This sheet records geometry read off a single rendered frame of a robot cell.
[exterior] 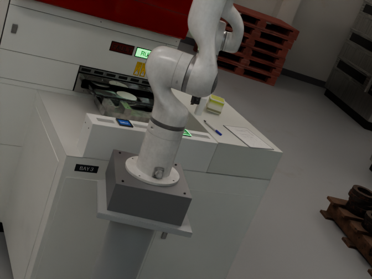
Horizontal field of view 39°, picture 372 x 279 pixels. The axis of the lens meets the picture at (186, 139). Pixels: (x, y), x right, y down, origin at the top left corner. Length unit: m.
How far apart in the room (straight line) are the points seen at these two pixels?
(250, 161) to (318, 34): 7.80
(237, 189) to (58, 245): 0.80
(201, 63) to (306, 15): 8.27
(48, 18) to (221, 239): 1.26
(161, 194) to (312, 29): 8.43
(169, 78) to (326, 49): 8.61
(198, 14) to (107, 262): 0.90
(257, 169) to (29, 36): 1.15
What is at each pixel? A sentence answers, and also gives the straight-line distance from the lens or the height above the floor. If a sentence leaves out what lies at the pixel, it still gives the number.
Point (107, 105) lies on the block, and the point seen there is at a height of 0.90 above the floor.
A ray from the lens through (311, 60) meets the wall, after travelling 10.11.
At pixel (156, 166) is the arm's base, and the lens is 1.73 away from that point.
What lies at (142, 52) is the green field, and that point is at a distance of 2.59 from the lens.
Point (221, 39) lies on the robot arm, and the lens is 2.06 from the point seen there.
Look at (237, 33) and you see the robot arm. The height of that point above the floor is 1.41.
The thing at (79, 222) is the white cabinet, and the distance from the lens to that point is 2.15.
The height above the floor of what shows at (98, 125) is 0.95.
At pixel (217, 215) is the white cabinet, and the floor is 0.61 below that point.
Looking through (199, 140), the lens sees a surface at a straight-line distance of 2.14.
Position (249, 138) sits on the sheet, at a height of 0.97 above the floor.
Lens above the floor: 1.67
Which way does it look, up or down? 20 degrees down
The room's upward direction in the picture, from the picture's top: 21 degrees clockwise
